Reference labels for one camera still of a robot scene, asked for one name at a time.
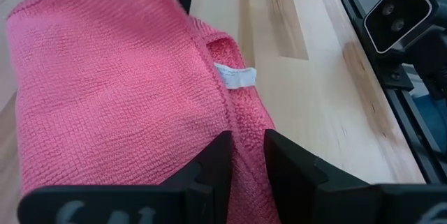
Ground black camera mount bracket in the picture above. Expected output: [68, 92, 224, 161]
[375, 24, 447, 99]

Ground black white-rimmed depth camera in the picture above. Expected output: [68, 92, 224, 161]
[362, 0, 447, 56]

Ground pink microfiber towel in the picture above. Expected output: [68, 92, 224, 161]
[6, 0, 282, 224]

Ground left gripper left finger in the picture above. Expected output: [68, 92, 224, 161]
[17, 130, 234, 224]

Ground black aluminium table frame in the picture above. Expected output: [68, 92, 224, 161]
[328, 0, 447, 186]

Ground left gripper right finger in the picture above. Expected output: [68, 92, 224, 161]
[263, 128, 447, 224]

